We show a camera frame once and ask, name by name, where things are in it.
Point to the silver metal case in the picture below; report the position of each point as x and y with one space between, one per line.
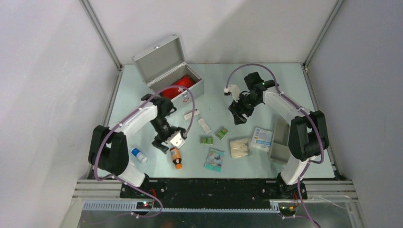
163 64

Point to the blue cap clear bottle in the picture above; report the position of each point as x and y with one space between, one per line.
139 155

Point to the teal mask packet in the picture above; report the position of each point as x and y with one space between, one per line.
214 160

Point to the green small box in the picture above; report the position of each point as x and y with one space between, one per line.
221 133

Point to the grey divided tray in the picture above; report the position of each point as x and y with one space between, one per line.
279 150

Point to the green flat sachet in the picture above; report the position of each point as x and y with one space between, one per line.
206 140

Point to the white wrapped bandage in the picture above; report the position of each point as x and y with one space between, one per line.
188 114

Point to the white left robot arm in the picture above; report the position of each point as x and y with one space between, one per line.
109 148

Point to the white blue gauze packet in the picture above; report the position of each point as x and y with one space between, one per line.
261 139

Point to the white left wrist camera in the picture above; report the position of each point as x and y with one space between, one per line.
176 139

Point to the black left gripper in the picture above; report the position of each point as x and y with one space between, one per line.
158 144

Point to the beige gloves bag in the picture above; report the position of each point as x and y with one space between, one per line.
239 148

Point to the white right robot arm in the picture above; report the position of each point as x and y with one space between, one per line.
308 136

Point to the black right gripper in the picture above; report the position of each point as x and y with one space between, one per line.
236 107

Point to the brown syrup bottle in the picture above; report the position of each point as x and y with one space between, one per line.
176 157

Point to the white bandage roll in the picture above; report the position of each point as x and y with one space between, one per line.
204 126

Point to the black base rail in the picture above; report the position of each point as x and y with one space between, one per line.
176 193

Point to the red first aid pouch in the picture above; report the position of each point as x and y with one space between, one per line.
185 81

